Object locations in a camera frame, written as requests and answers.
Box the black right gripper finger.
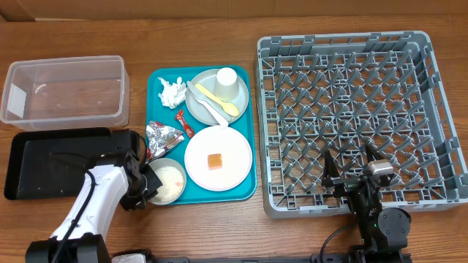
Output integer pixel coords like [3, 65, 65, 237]
[321, 150, 340, 188]
[365, 143, 382, 163]

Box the grey bowl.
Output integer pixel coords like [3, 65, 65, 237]
[149, 158, 187, 205]

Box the white large plate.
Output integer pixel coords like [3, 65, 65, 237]
[184, 126, 253, 191]

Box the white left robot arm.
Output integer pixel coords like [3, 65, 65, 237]
[25, 131, 162, 263]

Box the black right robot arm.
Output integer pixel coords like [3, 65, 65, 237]
[320, 144, 412, 263]

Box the grey dishwasher rack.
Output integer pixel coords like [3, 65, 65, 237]
[256, 31, 467, 218]

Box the silver foil wrapper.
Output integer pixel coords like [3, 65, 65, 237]
[146, 121, 184, 159]

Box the red sauce packet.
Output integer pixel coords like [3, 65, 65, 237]
[175, 109, 195, 138]

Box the orange food cube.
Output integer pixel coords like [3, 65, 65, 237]
[207, 153, 223, 170]

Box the crumpled white napkin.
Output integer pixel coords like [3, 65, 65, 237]
[158, 77, 187, 109]

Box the black plastic tray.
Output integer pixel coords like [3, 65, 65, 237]
[4, 126, 142, 201]

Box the teal serving tray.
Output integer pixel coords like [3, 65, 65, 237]
[146, 65, 257, 205]

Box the white plastic knife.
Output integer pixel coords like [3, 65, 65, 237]
[186, 81, 228, 127]

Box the grey small plate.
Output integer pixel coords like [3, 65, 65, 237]
[186, 69, 250, 126]

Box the yellow plastic spoon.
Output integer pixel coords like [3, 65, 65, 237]
[195, 83, 239, 117]

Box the clear plastic bin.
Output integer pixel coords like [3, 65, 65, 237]
[1, 56, 129, 131]

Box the white plastic cup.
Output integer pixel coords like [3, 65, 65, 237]
[214, 67, 239, 102]

